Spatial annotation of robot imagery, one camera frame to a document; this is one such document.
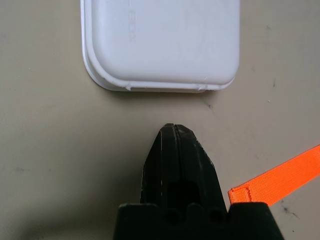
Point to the orange and teal backpack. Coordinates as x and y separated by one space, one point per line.
275 175

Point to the white plastic pencil case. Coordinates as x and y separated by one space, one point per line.
162 45

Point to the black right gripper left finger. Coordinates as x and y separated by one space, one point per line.
155 175

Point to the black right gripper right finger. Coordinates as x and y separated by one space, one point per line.
202 175

